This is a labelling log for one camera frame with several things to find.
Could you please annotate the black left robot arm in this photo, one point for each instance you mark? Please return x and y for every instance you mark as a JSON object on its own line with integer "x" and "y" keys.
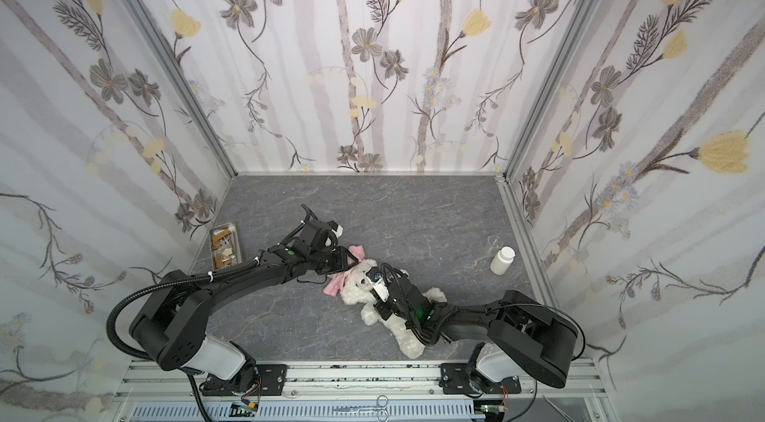
{"x": 166, "y": 323}

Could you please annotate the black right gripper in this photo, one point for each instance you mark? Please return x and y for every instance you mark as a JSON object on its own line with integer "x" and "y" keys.
{"x": 391, "y": 290}

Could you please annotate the pink fleece teddy hoodie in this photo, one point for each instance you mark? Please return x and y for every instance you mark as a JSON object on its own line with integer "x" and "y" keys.
{"x": 338, "y": 281}

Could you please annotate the white plastic bottle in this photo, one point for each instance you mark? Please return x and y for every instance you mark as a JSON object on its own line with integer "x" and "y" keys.
{"x": 502, "y": 261}

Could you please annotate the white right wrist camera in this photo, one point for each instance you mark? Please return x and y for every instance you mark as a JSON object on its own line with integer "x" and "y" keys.
{"x": 378, "y": 284}

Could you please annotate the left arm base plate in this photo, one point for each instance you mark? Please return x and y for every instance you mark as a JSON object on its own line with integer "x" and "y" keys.
{"x": 263, "y": 379}

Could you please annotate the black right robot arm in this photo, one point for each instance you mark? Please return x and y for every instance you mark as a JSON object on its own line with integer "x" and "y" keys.
{"x": 540, "y": 339}

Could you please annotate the clear tray with small parts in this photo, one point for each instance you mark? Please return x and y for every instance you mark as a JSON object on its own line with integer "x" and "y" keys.
{"x": 224, "y": 246}

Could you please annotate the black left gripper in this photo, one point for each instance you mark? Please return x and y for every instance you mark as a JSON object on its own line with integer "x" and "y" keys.
{"x": 334, "y": 258}

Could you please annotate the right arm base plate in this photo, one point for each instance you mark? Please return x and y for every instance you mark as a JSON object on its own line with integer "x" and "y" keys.
{"x": 463, "y": 379}

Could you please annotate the steel scissors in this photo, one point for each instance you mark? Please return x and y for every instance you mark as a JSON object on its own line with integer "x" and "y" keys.
{"x": 378, "y": 409}

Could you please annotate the aluminium mounting rail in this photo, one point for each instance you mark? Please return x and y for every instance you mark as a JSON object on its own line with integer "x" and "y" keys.
{"x": 314, "y": 388}

